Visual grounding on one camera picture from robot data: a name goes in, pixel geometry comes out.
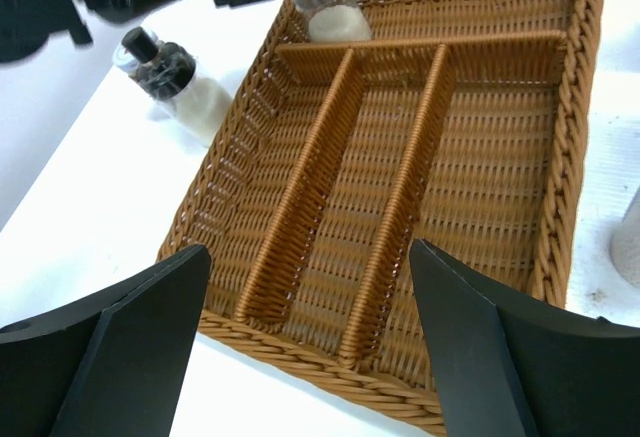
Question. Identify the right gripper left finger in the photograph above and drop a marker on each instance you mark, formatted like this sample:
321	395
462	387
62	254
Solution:
109	364

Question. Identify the black-knob salt shaker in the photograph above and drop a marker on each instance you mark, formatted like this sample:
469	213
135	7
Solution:
175	80

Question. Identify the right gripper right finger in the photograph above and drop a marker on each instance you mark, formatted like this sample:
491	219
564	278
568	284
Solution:
507	364

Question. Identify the brown wicker divided tray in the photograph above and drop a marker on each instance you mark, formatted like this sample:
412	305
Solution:
462	123

